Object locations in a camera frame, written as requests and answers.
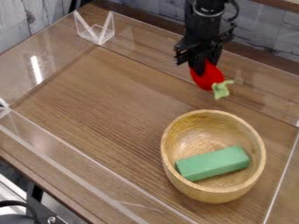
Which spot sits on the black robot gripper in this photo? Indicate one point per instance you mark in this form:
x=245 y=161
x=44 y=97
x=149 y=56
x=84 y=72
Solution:
x=194 y=51

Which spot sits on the red plush fruit green stem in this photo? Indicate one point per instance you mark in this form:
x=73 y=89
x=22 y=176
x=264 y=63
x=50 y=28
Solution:
x=210 y=80

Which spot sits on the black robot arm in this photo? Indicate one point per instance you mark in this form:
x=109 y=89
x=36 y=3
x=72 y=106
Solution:
x=208 y=27

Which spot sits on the wooden bowl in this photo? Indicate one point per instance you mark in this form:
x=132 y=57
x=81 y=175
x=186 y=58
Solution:
x=202 y=131

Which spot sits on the green rectangular block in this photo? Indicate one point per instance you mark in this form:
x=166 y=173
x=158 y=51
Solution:
x=212 y=163

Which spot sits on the clear acrylic corner bracket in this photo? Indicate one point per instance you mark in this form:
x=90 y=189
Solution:
x=94 y=33

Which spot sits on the clear acrylic enclosure walls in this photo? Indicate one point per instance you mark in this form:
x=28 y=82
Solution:
x=86 y=109

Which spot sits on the black metal table frame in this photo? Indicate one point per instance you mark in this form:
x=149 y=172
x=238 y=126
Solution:
x=50 y=211

